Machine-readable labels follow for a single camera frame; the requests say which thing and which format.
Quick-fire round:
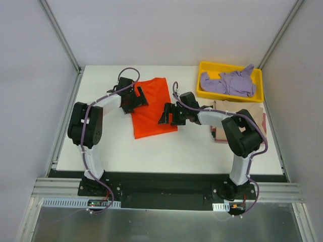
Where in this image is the beige folded t shirt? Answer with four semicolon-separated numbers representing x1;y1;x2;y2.
213;100;264;127

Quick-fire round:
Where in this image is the left aluminium frame post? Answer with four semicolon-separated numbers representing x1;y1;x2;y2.
38;0;82;74

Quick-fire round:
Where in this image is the right white cable duct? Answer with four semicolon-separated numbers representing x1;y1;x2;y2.
212;202;230;212

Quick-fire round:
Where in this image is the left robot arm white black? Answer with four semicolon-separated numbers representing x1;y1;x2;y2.
67;77;148;196

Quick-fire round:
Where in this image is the orange t shirt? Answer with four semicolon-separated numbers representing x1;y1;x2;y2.
131;77;178;139

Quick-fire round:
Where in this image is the left white cable duct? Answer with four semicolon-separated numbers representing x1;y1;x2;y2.
42;198;121;210

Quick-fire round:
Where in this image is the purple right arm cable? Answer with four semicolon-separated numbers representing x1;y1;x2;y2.
172;82;268;182

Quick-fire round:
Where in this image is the purple t shirt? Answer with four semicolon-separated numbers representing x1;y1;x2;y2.
200;64;256;97

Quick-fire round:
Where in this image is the yellow plastic bin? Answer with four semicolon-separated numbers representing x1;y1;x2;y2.
196;61;264;103

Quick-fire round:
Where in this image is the aluminium frame post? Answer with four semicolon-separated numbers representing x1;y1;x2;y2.
258;0;306;70
38;0;82;74

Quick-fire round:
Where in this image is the right aluminium frame post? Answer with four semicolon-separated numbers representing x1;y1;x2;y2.
258;0;306;70

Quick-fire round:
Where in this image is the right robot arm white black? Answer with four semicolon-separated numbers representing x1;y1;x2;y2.
158;92;265;201

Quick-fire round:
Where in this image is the white cable duct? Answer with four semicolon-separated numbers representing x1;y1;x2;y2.
212;202;230;212
42;198;121;210

